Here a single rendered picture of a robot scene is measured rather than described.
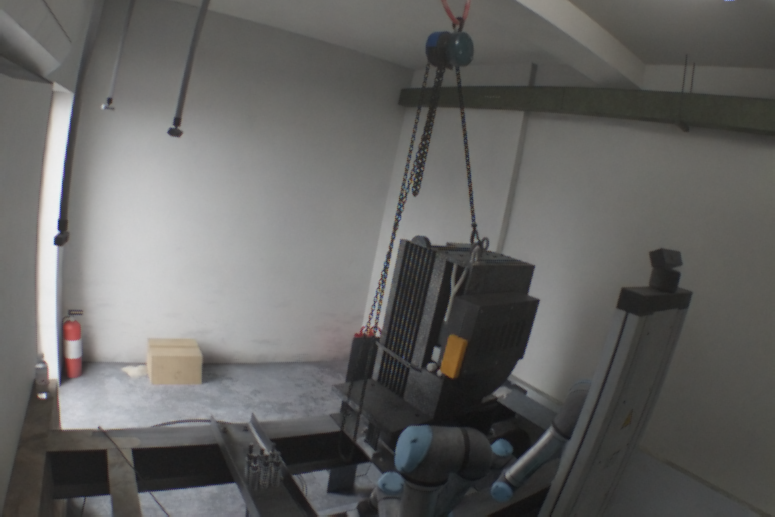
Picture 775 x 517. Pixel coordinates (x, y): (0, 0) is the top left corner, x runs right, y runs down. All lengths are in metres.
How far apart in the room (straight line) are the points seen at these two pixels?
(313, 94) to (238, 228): 1.27
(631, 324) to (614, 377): 0.12
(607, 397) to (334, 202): 3.44
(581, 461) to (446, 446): 0.30
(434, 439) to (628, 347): 0.46
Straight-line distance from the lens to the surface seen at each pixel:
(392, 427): 1.95
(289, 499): 1.84
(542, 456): 1.56
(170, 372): 3.75
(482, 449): 1.11
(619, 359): 0.97
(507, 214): 3.30
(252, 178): 3.81
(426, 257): 2.01
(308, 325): 4.35
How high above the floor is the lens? 1.91
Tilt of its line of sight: 7 degrees down
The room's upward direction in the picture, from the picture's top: 12 degrees clockwise
